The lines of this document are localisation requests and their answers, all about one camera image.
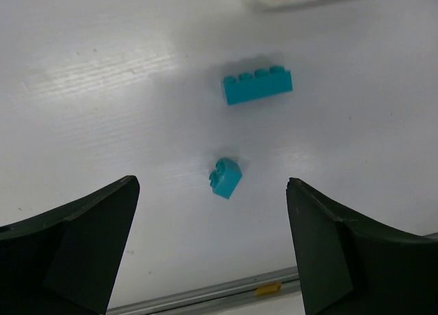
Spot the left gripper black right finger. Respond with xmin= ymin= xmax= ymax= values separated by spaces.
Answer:
xmin=286 ymin=178 xmax=437 ymax=314

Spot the aluminium rail front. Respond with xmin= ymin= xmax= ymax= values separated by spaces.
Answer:
xmin=107 ymin=267 xmax=300 ymax=314

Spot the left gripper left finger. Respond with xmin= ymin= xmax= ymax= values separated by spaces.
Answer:
xmin=1 ymin=175 xmax=140 ymax=314

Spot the teal long lego brick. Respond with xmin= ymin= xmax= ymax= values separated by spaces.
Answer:
xmin=222 ymin=66 xmax=293 ymax=105

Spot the small teal lego brick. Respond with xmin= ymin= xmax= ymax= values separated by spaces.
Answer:
xmin=209 ymin=157 xmax=242 ymax=199

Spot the small yellow clip on rail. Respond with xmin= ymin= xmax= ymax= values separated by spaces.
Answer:
xmin=254 ymin=282 xmax=282 ymax=297

